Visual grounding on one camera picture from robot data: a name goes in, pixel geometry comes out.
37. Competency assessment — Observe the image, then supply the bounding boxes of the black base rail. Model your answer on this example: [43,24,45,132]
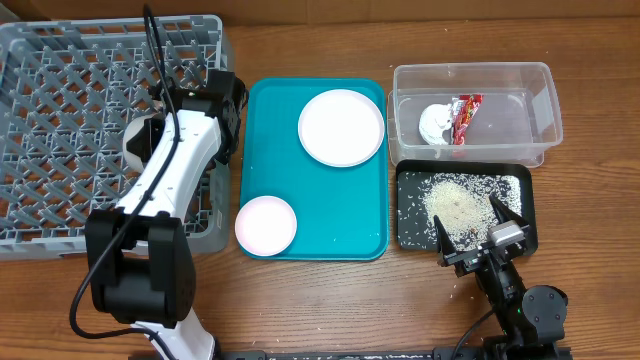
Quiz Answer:
[127,344,574,360]

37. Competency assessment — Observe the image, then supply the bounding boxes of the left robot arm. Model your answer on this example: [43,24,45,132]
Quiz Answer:
[80,70,248,359]

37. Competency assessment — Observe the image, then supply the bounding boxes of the clear plastic waste bin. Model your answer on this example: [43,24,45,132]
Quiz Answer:
[387,62,563,167]

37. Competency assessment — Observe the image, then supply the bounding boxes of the black waste tray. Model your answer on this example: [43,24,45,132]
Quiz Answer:
[396,160,538,255]

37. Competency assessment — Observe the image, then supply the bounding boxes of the white round plate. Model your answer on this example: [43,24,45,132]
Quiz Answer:
[298,89,384,168]

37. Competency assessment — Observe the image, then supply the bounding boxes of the grey-green bowl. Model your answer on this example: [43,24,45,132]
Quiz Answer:
[122,115,153,173]

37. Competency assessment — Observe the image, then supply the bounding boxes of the red snack wrapper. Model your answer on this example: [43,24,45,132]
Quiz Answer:
[451,94,484,145]

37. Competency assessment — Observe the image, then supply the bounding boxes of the grey plastic dish rack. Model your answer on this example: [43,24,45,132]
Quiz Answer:
[1,15,234,261]

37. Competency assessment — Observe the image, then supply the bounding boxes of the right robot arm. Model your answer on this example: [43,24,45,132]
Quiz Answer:
[433,196,571,359]

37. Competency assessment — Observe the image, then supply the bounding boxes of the teal serving tray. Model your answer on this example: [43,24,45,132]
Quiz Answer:
[240,78,391,261]

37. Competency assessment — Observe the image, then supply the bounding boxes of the white rice grains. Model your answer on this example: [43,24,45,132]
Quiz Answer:
[397,171,522,251]

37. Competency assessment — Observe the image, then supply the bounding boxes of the white napkin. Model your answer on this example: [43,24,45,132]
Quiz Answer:
[418,104,453,145]

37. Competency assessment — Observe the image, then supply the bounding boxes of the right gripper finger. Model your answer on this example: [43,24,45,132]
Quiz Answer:
[433,215,456,266]
[489,195,529,230]

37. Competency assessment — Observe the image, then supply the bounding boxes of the pink saucer plate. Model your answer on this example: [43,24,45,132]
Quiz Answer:
[235,196,297,257]

